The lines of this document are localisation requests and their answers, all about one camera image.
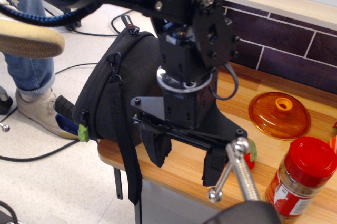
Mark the blue jeans leg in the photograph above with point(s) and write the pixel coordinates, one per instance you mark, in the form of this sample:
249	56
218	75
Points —
32	77

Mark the black zipper bag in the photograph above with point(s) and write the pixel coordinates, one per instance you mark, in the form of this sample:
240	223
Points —
126	70

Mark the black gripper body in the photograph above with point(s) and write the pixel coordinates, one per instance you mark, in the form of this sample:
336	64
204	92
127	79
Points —
189	111

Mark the red lid spice jar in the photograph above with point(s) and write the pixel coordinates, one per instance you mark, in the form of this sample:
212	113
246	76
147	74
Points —
305	169

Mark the beige sneaker on floor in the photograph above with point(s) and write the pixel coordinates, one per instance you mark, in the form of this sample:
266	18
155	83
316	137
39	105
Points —
40	109

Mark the green tape piece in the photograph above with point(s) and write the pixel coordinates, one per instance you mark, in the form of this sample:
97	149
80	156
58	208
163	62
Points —
83	133

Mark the raised beige sneaker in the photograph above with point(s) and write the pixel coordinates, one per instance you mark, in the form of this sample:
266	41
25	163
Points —
21	41

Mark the black table leg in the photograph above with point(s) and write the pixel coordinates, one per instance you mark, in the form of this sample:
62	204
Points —
118	183

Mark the orange glass pot lid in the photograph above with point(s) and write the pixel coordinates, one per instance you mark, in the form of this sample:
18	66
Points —
279	115

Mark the blue black bar clamp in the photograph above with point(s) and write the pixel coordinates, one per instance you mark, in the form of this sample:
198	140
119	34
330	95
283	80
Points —
64	109

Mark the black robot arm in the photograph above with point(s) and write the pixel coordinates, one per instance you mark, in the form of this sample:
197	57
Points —
195	39

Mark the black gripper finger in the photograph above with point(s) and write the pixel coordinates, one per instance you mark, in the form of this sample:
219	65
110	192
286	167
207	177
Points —
157	143
214	163

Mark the red toy strawberry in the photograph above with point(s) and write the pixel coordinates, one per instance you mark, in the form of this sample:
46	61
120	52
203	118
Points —
251	156

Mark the silver metal clamp screw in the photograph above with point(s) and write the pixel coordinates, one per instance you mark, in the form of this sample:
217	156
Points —
236	150

